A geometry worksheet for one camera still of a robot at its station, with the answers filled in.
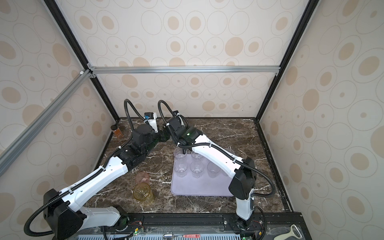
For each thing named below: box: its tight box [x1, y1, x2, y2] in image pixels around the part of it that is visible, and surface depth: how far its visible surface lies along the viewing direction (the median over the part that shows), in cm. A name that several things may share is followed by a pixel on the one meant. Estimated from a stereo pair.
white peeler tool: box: [273, 224, 303, 240], surface depth 71 cm
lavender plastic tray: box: [170, 153, 234, 197], surface depth 89 cm
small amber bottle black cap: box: [110, 124, 123, 138], surface depth 105 cm
